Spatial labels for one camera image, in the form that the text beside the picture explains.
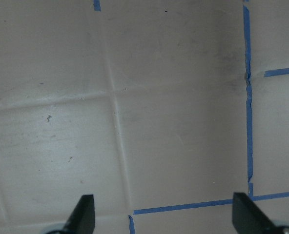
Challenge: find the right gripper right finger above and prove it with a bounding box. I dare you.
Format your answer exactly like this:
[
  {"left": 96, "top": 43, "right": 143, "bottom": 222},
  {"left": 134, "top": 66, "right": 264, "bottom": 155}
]
[{"left": 232, "top": 193, "right": 289, "bottom": 234}]

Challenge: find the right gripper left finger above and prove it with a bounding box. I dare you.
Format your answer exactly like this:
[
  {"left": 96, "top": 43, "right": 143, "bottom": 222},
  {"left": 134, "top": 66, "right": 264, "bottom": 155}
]
[{"left": 47, "top": 195, "right": 95, "bottom": 234}]

